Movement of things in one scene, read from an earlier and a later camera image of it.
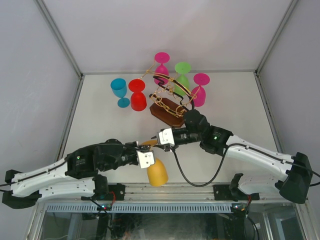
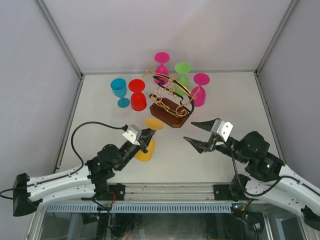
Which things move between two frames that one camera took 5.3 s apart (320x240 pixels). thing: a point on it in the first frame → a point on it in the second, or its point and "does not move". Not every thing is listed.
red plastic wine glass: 138,99 does not move
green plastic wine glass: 182,68 does not move
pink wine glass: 198,93 does not move
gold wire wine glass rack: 171,99 does not move
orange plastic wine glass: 157,175 → 155,124
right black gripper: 161,146 → 200,146
